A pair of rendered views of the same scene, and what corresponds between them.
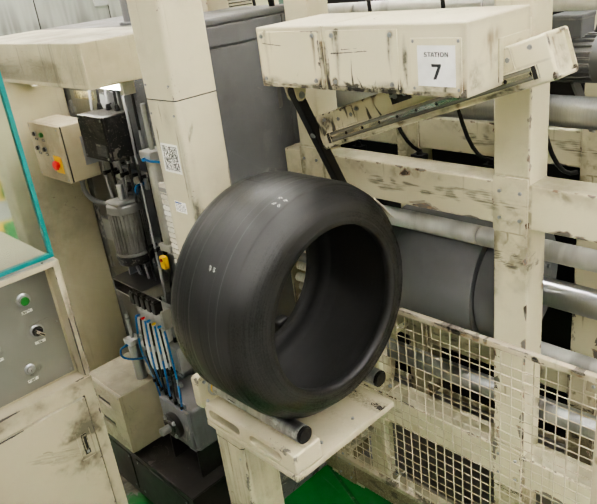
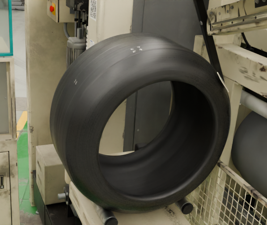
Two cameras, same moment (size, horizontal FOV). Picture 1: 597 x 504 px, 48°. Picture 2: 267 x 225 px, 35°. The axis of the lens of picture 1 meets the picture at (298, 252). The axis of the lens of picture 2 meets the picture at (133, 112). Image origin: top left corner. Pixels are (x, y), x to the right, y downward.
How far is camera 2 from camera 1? 0.43 m
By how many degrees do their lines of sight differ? 16
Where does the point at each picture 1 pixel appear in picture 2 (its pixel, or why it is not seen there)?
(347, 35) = not seen: outside the picture
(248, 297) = (87, 107)
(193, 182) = (100, 28)
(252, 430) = (85, 208)
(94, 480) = (1, 207)
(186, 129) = not seen: outside the picture
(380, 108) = (247, 10)
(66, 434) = not seen: outside the picture
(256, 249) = (104, 75)
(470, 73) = not seen: outside the picture
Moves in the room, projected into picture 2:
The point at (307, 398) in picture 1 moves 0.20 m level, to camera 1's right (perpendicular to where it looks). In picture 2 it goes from (118, 197) to (181, 214)
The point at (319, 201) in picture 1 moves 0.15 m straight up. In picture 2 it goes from (165, 57) to (171, 4)
